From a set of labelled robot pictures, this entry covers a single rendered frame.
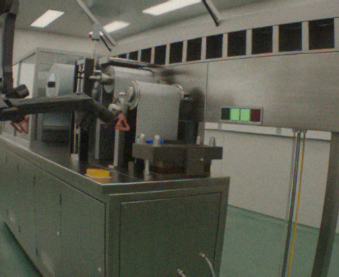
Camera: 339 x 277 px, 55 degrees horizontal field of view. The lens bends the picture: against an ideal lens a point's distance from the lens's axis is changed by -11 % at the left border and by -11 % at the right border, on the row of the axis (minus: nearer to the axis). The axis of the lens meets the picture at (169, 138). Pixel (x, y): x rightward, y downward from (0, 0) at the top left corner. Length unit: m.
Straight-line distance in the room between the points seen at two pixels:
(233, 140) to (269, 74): 3.31
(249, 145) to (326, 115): 3.30
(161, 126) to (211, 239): 0.59
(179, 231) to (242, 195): 3.20
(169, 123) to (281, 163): 2.71
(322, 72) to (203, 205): 0.77
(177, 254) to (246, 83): 0.81
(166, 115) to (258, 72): 0.49
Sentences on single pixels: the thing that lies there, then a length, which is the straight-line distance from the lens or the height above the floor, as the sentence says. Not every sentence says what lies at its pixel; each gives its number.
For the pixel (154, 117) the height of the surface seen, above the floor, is 1.15.
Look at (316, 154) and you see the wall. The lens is 4.02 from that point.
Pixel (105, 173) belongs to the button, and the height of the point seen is 0.91.
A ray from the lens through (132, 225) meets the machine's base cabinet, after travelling 1.40.
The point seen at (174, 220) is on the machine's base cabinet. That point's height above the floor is 0.72.
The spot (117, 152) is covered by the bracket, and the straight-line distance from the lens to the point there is 1.69.
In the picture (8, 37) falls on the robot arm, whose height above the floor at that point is 1.48.
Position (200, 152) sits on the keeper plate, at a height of 1.01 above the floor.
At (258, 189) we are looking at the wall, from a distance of 4.52.
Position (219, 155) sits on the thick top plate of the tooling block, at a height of 0.99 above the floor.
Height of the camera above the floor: 1.14
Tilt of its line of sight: 3 degrees down
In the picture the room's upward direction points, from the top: 4 degrees clockwise
